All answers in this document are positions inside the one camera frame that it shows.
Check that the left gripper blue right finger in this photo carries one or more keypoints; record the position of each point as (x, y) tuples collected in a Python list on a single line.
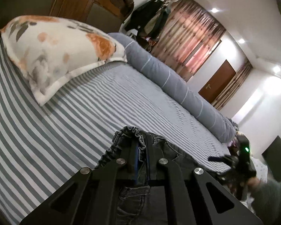
[(150, 158)]

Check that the dark hanging jackets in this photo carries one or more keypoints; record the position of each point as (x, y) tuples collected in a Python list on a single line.
[(149, 19)]

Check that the grey sleeved right forearm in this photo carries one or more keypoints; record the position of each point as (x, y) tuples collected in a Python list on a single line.
[(267, 202)]

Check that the pile of clothes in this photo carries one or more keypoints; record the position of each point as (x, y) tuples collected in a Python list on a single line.
[(235, 135)]

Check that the person right hand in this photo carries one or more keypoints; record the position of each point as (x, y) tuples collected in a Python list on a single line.
[(253, 183)]

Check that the brown wooden door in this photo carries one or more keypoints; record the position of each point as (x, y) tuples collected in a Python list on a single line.
[(217, 82)]

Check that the grey white striped bed sheet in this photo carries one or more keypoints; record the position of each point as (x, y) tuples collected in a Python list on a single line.
[(41, 147)]

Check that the brown striped door curtain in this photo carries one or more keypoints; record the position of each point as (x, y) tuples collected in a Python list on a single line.
[(232, 87)]

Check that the black wall television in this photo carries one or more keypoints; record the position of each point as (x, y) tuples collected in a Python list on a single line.
[(272, 156)]

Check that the black denim pants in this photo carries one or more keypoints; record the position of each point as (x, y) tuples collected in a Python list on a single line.
[(139, 203)]

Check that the floral orange white pillow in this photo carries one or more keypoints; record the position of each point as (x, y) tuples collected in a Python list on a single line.
[(50, 51)]

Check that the grey rolled checked duvet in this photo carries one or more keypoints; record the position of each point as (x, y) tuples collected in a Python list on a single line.
[(174, 86)]

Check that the pink patterned window curtain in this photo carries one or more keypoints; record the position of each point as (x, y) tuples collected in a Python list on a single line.
[(188, 38)]

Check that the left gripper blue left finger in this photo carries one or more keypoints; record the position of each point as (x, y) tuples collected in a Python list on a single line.
[(135, 163)]

